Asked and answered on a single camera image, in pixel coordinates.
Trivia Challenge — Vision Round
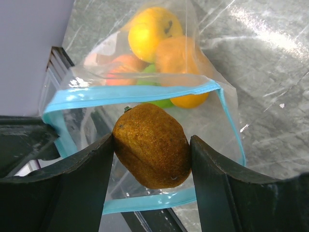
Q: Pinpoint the pink peach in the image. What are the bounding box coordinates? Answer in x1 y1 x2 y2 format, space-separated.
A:
105 54 149 86

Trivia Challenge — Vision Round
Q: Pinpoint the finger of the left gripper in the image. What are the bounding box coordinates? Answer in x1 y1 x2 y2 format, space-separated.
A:
0 116 60 178

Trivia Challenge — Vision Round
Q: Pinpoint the orange mango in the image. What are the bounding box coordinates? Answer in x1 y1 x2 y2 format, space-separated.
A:
154 36 210 109

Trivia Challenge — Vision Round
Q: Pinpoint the yellow orange fruit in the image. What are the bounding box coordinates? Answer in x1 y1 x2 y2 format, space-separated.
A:
128 7 183 63

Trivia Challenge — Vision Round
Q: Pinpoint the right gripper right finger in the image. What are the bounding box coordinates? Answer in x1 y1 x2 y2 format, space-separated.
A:
190 135 309 232

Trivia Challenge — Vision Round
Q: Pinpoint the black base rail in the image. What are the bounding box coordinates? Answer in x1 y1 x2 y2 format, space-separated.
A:
121 208 187 232

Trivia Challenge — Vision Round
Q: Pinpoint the brown kiwi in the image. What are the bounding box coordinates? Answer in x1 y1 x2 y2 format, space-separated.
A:
112 103 192 189

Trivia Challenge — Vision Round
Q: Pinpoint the green apple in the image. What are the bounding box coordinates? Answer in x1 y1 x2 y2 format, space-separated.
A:
136 64 174 108

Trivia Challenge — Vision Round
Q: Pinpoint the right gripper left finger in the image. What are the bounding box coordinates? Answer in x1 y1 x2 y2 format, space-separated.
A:
0 134 113 232

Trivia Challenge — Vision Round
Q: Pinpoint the clear zip top bag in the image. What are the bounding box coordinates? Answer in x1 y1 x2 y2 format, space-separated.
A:
42 0 246 214

